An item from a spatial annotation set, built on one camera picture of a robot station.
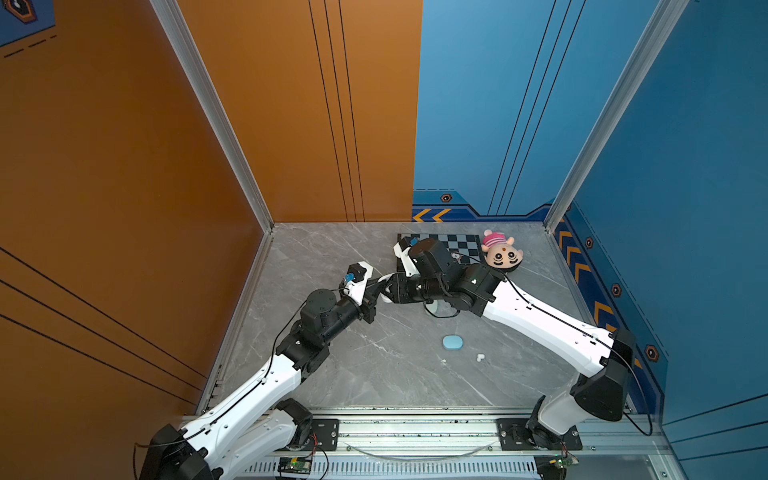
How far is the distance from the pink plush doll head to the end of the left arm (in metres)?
0.55

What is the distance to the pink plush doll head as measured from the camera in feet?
3.32

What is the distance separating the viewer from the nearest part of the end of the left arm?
645 millimetres
